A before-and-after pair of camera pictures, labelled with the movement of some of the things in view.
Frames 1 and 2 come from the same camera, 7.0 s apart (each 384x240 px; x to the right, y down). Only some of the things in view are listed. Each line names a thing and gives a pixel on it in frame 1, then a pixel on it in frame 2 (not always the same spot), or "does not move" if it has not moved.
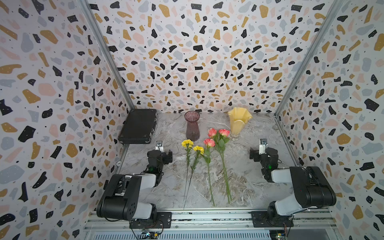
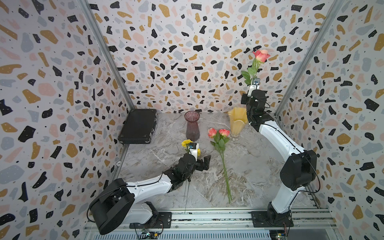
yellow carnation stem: (187, 143) does not move
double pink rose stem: (221, 138) does not move
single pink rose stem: (209, 143) to (261, 56)
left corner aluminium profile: (90, 16) does not move
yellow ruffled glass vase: (238, 116) does not move
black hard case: (139, 126) does not move
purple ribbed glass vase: (192, 131) does not move
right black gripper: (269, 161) to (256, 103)
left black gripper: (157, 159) to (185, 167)
